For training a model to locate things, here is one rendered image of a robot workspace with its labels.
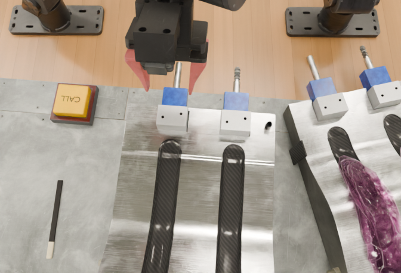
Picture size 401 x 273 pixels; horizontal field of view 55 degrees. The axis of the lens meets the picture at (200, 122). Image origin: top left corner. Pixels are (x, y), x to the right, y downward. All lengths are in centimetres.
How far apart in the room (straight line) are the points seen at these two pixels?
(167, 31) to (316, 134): 40
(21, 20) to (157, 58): 57
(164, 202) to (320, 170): 27
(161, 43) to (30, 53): 53
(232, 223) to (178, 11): 36
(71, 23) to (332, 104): 57
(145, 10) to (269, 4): 50
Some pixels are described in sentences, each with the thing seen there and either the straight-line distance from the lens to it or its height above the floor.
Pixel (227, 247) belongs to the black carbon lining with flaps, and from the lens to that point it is 63.
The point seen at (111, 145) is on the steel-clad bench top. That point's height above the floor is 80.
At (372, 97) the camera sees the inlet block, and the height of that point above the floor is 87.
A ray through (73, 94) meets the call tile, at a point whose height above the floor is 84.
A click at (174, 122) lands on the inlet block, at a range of 64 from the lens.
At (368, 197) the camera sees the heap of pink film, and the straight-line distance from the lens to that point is 67.
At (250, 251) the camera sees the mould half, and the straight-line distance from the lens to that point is 63.
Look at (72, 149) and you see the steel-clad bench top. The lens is 79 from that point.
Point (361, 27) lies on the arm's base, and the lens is 92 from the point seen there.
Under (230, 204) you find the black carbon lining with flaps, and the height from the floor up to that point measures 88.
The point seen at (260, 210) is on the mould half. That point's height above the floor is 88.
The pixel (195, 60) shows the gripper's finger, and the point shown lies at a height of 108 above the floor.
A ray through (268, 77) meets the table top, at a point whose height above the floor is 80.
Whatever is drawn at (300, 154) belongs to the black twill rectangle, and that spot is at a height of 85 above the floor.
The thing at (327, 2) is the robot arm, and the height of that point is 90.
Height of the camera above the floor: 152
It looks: 71 degrees down
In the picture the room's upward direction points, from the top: straight up
